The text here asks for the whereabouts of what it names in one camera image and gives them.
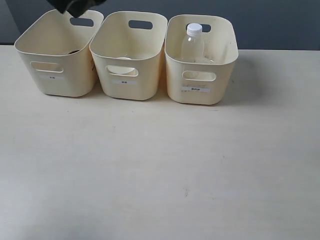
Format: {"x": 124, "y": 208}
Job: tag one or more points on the cream bin right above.
{"x": 204, "y": 82}

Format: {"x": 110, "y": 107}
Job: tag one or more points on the cream bin left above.
{"x": 57, "y": 55}

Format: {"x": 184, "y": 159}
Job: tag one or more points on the clear bottle white cap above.
{"x": 192, "y": 47}

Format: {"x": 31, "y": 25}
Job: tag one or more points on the white paper cup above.
{"x": 118, "y": 68}

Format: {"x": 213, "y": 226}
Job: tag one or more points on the cream bin middle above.
{"x": 136, "y": 35}

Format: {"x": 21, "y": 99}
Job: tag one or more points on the cream bin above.
{"x": 57, "y": 55}
{"x": 204, "y": 82}
{"x": 136, "y": 35}

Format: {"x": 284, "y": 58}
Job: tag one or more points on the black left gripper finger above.
{"x": 75, "y": 8}

